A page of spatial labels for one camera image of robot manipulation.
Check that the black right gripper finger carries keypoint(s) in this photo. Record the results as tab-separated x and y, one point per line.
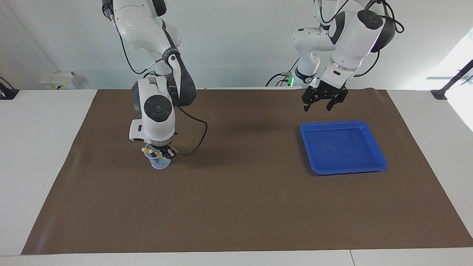
172	153
163	155

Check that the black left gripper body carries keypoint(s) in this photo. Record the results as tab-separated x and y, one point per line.
330	92

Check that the yellow marker pen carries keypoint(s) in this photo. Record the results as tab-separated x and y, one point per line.
147	151

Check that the white wall socket box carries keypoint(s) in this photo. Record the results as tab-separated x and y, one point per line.
59	79

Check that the brown table mat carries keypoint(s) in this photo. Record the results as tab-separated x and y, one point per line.
236	207

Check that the translucent mesh pen cup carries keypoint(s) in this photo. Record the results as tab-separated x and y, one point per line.
160	164

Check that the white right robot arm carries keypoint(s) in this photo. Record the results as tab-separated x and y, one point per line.
155	107

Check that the black camera stand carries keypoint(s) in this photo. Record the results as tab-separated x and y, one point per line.
452	81

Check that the blue plastic tray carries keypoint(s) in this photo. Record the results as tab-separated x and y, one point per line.
343	147

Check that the black table clamp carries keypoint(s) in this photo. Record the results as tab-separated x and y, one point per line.
8	92

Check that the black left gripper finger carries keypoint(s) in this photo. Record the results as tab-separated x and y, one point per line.
309	99
339	99

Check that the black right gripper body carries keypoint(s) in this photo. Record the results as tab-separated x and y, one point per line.
162	147

